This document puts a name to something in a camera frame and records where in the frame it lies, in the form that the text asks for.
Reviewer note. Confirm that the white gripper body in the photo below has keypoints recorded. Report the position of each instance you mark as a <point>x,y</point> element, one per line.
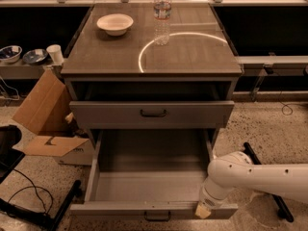
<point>207,200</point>

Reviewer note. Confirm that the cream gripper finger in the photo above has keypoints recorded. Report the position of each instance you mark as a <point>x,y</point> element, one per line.
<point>202,211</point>

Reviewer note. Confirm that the grey drawer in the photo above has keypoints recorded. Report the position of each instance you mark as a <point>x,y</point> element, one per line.
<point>151,115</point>
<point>155,175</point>

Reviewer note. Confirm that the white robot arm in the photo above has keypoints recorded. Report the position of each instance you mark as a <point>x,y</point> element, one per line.
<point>236,170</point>

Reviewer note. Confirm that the grey top drawer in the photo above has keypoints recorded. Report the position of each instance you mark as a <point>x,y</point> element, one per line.
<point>151,115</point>

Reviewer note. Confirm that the grey drawer cabinet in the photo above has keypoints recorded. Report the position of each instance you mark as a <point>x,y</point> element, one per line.
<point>195,65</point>

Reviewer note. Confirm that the open cardboard box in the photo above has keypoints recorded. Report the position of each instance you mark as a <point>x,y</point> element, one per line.
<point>43,112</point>

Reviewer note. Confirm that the grey side shelf right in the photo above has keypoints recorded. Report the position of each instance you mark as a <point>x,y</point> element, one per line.
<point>282,65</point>

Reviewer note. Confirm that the grey side shelf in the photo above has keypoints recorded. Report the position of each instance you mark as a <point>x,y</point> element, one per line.
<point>282,65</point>
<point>22,71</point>

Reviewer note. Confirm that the white bowl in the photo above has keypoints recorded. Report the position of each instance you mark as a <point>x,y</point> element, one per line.
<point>116,24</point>

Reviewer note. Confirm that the clear plastic water bottle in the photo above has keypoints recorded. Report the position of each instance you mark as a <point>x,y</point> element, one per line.
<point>162,12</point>

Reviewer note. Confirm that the black stand left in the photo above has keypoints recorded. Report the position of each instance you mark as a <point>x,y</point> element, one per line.
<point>11,135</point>

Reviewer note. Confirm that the white paper cup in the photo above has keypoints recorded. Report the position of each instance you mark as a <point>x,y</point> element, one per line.
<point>55,52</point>

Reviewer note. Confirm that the blue patterned bowl right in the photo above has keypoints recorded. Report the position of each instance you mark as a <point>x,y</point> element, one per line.
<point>35,57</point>

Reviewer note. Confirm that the blue patterned bowl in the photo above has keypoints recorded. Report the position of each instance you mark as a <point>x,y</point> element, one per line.
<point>10,54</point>
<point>35,57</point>

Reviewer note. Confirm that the grey side shelf left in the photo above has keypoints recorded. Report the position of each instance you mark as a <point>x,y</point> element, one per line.
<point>22,71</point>

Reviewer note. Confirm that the blue patterned bowl left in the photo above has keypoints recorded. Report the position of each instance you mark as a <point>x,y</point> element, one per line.
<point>10,54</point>

